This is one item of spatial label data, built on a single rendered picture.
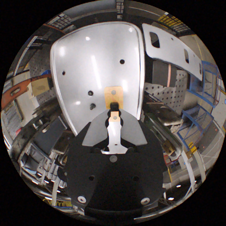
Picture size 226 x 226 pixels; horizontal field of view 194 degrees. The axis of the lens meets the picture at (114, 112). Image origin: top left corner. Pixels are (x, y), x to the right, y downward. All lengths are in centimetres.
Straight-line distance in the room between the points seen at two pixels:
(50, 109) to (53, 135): 49
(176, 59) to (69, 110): 31
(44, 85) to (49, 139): 54
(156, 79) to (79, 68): 18
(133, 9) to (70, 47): 17
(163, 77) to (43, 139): 76
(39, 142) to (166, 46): 78
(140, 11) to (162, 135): 29
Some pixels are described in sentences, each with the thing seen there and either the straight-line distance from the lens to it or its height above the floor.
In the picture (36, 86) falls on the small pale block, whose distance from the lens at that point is 18.
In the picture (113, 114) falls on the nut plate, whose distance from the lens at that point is 15.
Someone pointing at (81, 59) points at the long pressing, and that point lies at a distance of 16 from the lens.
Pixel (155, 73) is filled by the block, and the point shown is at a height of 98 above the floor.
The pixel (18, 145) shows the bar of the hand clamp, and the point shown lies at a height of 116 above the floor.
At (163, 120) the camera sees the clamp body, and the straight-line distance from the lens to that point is 18.
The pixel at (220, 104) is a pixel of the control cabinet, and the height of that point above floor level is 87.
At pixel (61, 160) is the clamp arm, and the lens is 30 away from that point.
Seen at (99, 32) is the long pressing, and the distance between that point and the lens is 17.
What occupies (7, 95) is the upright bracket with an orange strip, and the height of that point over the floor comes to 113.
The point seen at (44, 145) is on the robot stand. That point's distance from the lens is 66.
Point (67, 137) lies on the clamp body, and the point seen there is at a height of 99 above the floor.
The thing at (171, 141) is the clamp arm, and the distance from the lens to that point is 15.
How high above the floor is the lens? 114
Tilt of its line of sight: 59 degrees down
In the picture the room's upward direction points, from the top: 179 degrees counter-clockwise
